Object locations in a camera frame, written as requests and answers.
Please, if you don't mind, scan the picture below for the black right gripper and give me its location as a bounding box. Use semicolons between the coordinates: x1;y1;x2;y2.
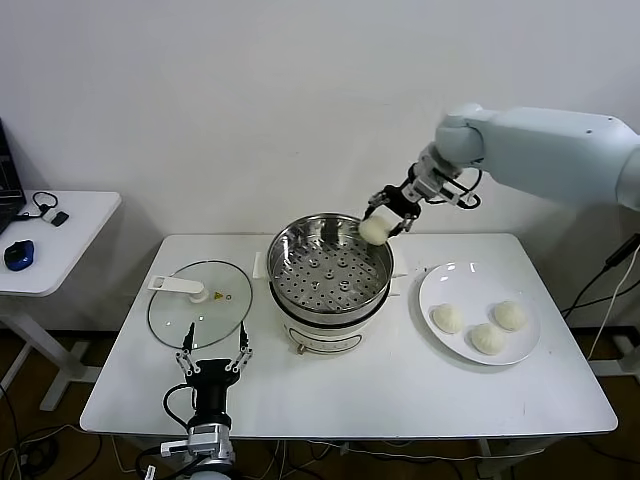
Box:
363;183;422;239

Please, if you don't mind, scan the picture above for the black power cable with plug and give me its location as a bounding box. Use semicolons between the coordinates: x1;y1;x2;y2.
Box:
559;234;640;319

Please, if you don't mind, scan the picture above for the white round plate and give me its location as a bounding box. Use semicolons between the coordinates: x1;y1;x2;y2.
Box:
418;260;542;366

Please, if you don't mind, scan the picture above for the blue computer mouse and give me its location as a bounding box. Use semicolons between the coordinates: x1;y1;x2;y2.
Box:
3;240;36;273

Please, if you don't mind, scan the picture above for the white steamed baozi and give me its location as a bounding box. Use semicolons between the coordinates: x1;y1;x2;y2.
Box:
431;303;464;335
493;300;529;332
469;323;506;356
358;215;394;246

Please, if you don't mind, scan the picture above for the small white side table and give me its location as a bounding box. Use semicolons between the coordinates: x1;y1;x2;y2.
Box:
0;191;123;414

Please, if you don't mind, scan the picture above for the stainless steel steamer basket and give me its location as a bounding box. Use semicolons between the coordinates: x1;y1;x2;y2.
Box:
266;213;395;326

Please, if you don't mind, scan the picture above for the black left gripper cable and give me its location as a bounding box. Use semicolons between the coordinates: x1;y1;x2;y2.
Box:
163;384;197;432

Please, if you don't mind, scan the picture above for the black floor cable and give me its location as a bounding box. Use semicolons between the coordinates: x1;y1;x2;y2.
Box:
0;384;104;480

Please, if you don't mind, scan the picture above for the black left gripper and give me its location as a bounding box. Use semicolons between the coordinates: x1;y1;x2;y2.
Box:
174;321;254;424

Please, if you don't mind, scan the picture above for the glass lid with white handle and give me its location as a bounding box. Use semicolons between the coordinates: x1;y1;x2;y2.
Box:
147;259;254;350

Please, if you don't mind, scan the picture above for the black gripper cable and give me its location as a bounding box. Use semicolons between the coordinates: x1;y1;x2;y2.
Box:
163;384;197;432
404;163;484;209

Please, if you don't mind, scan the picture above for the white cable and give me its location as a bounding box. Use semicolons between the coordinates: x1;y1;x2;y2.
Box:
587;269;632;361

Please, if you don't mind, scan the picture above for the black laptop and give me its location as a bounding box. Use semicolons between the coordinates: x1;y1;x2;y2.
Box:
0;119;27;236

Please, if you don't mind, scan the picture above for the thin black looped cable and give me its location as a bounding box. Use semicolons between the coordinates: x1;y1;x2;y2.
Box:
14;192;60;222

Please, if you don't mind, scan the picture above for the large white table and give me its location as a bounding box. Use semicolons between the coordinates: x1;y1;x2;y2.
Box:
79;233;619;480

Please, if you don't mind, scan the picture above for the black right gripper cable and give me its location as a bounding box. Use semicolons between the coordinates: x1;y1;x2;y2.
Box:
404;163;484;209

